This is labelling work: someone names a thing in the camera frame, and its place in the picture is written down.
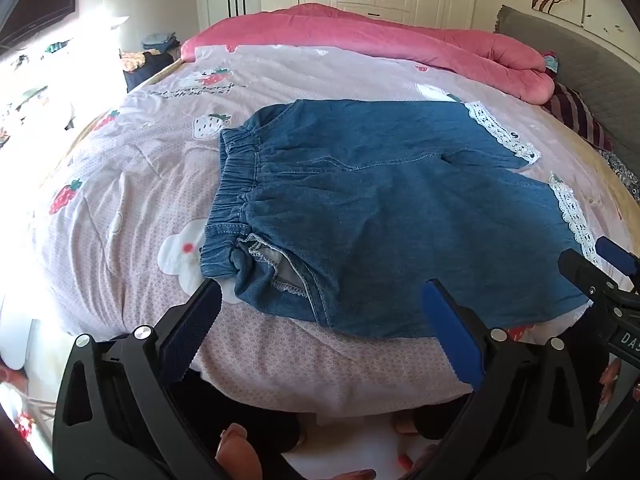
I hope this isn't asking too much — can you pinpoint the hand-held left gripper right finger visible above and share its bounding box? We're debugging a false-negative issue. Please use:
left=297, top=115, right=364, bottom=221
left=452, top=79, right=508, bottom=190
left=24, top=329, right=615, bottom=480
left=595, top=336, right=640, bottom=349
left=421, top=278, right=601, bottom=480

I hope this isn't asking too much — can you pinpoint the blue denim pants lace trim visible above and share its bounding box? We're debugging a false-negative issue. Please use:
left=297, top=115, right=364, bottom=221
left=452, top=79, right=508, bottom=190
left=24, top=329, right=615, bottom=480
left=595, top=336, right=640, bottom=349
left=200, top=99, right=601, bottom=339

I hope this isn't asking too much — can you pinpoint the yellow bed mat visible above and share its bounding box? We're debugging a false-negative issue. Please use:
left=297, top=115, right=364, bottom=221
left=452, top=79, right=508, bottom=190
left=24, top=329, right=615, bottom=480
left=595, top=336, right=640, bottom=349
left=575, top=135, right=640, bottom=261

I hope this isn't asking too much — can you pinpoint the grey padded headboard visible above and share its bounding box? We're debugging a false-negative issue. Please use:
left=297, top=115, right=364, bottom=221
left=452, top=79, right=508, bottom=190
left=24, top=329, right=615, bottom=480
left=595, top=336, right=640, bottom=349
left=492, top=5, right=640, bottom=171

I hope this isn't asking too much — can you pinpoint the strawberry print pink bedspread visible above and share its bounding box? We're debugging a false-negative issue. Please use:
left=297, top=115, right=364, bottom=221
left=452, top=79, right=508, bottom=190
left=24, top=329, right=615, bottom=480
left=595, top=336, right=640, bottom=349
left=30, top=42, right=640, bottom=418

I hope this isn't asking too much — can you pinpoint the person's dark trouser leg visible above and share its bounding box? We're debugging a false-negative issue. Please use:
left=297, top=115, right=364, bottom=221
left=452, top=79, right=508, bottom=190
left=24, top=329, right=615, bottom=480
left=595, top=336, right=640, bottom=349
left=170, top=374, right=302, bottom=457
left=412, top=392, right=473, bottom=442

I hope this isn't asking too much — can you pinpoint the dark floral pillow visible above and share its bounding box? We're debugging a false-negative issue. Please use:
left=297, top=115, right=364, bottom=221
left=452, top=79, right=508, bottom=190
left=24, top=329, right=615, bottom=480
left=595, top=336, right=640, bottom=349
left=602, top=150, right=640, bottom=201

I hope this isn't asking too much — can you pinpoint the striped dark red pillow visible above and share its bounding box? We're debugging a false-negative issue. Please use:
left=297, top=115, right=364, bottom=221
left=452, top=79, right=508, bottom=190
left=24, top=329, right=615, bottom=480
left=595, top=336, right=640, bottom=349
left=542, top=80, right=616, bottom=153

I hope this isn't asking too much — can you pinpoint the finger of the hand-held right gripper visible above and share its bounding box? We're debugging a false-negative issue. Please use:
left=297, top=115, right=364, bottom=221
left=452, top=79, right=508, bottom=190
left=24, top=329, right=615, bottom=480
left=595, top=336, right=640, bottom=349
left=594, top=236, right=640, bottom=281
left=557, top=248, right=621, bottom=306

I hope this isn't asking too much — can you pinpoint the black wall television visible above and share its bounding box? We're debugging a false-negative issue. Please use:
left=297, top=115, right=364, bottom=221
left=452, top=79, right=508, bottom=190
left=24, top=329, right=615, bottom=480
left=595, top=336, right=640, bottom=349
left=0, top=0, right=77, bottom=47

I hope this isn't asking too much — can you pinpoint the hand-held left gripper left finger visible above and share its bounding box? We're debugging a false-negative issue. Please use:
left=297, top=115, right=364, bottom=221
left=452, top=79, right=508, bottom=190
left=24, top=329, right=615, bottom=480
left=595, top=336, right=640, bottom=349
left=52, top=278, right=223, bottom=480

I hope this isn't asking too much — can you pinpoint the floral orange cloth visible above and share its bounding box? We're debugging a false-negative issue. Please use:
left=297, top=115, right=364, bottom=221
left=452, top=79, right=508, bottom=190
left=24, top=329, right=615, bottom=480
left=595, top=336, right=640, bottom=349
left=120, top=50, right=151, bottom=75

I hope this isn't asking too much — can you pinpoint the folded blue clothes pile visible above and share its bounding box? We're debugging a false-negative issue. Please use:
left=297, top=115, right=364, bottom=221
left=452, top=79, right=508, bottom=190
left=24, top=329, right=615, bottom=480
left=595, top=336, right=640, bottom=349
left=141, top=32, right=181, bottom=57

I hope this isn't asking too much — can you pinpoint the pink quilt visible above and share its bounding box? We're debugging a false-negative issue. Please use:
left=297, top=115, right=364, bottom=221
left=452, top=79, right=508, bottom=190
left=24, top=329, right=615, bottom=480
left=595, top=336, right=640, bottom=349
left=180, top=3, right=556, bottom=106

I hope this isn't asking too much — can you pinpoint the cluttered white desk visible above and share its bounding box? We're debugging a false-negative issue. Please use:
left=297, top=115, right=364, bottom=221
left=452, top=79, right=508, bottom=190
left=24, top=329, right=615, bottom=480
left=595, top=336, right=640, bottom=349
left=0, top=15, right=128, bottom=161

